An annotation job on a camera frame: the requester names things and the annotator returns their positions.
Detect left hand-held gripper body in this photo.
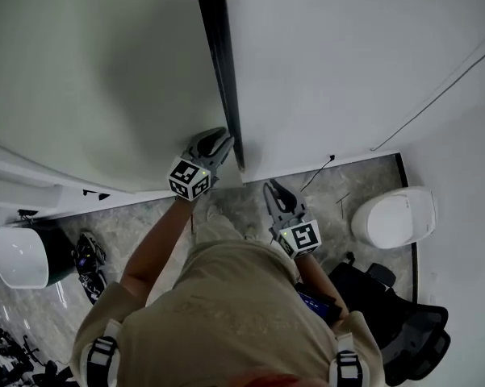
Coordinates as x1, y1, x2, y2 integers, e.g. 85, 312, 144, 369
168, 147, 221, 202

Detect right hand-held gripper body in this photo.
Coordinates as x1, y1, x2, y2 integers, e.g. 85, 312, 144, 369
269, 211, 322, 260

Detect white roller blind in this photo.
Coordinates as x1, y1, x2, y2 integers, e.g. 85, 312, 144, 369
0, 0, 237, 195

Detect person's right forearm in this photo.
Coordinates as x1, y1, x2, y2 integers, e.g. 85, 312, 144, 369
296, 252, 350, 326

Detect person's left forearm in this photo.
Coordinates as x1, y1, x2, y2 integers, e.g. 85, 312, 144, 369
119, 194, 203, 308

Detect person's beige trousers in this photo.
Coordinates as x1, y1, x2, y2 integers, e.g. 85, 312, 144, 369
193, 215, 259, 253

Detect blue screen handheld device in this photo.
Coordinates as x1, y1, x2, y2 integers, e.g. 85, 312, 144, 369
295, 282, 344, 322

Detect white rounded bin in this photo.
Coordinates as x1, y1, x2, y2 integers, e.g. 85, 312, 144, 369
350, 186, 439, 250

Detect person's beige shirt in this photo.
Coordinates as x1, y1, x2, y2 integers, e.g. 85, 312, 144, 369
70, 238, 387, 387

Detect black mesh office chair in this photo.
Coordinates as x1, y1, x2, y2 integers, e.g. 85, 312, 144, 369
326, 252, 452, 386

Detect black wheeled stand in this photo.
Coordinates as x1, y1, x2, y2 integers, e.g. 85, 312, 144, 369
0, 324, 41, 374

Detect black power cable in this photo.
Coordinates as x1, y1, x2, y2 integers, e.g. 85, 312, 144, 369
299, 154, 336, 193

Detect black window frame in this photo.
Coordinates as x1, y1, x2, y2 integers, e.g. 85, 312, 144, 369
192, 0, 246, 173

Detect black wired floor device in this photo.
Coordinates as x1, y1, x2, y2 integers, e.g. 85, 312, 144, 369
72, 231, 108, 306

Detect white black shoulder strap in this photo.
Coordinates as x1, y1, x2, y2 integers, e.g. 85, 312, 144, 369
86, 322, 122, 387
328, 335, 364, 387

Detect thin gray wall cable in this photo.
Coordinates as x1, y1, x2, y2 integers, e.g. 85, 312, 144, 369
370, 34, 485, 152

